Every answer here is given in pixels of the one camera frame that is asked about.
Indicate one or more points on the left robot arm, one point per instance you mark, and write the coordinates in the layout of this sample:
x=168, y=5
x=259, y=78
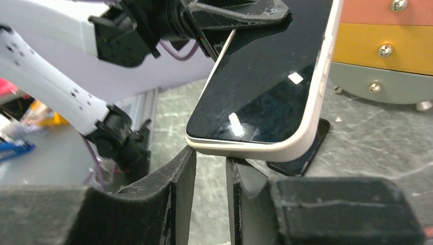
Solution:
x=54, y=50

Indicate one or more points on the beige phone case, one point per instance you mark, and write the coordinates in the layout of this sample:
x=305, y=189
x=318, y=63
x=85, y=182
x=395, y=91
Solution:
x=283, y=151

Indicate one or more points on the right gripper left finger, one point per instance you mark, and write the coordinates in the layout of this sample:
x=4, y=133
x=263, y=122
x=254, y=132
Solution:
x=153, y=210

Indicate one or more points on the round white drawer cabinet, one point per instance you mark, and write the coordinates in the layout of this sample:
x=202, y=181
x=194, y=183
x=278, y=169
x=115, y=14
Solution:
x=383, y=52

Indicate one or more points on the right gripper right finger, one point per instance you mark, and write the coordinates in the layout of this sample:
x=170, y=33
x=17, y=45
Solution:
x=317, y=210

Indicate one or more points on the black phone left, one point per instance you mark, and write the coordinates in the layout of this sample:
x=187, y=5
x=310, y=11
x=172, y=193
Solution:
x=299, y=166

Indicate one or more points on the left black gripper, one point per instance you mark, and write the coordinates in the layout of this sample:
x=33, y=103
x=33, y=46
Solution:
x=181, y=23

